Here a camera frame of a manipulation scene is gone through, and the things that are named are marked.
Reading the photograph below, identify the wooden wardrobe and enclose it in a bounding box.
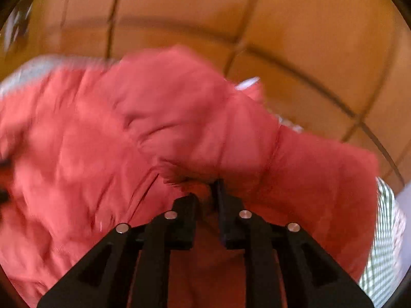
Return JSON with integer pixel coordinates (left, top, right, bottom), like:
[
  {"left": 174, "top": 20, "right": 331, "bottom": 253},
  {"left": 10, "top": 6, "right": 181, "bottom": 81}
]
[{"left": 0, "top": 0, "right": 406, "bottom": 185}]

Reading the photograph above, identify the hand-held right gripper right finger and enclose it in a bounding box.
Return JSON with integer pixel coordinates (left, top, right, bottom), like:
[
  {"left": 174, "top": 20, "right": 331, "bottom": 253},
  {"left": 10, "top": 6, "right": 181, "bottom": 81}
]
[{"left": 212, "top": 179, "right": 375, "bottom": 308}]

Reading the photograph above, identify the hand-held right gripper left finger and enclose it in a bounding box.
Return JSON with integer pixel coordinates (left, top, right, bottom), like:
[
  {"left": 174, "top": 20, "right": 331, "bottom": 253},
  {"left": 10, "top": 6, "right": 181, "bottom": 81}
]
[{"left": 37, "top": 193, "right": 200, "bottom": 308}]

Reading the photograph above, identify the red puffer jacket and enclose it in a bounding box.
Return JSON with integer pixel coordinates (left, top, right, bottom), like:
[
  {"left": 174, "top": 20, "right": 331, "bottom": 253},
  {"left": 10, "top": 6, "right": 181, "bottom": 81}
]
[{"left": 0, "top": 45, "right": 381, "bottom": 308}]

